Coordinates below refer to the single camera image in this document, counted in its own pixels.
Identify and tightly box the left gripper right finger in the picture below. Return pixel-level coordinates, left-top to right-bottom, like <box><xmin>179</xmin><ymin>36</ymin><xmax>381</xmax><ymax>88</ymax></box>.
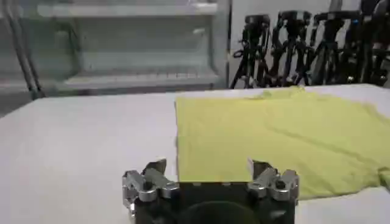
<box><xmin>246</xmin><ymin>158</ymin><xmax>301</xmax><ymax>203</ymax></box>

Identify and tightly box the black tripod with camera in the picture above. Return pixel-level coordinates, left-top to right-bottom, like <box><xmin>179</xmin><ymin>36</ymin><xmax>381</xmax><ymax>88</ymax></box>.
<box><xmin>270</xmin><ymin>10</ymin><xmax>313</xmax><ymax>88</ymax></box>
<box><xmin>310</xmin><ymin>10</ymin><xmax>362</xmax><ymax>86</ymax></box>
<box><xmin>230</xmin><ymin>14</ymin><xmax>272</xmax><ymax>89</ymax></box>
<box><xmin>358</xmin><ymin>0</ymin><xmax>390</xmax><ymax>88</ymax></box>

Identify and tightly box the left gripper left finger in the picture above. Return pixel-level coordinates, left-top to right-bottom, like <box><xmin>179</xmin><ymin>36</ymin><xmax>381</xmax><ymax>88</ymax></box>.
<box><xmin>121</xmin><ymin>158</ymin><xmax>180</xmax><ymax>214</ymax></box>

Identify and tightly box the glass-sided display shelf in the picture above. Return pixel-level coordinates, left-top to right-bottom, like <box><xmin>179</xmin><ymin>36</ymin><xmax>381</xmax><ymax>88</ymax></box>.
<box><xmin>0</xmin><ymin>0</ymin><xmax>79</xmax><ymax>102</ymax></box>

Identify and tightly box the yellow-green shirt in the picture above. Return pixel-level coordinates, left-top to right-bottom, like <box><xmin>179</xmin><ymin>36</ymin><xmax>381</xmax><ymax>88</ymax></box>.
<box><xmin>174</xmin><ymin>86</ymin><xmax>390</xmax><ymax>200</ymax></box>

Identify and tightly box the open white display shelf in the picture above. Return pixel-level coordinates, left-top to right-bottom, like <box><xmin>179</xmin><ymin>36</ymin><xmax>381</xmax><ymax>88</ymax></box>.
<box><xmin>36</xmin><ymin>0</ymin><xmax>232</xmax><ymax>93</ymax></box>

